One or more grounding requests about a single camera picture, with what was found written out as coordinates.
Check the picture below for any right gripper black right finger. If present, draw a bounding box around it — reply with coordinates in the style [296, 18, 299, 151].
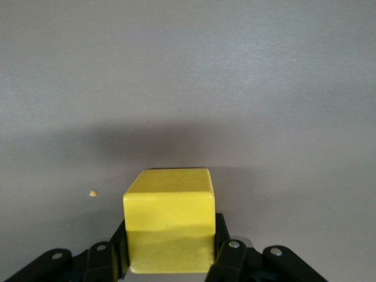
[205, 213, 324, 282]

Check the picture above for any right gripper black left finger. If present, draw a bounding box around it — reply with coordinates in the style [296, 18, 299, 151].
[0, 219, 130, 282]

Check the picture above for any yellow wooden block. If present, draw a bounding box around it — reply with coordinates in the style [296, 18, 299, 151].
[122, 168, 217, 274]

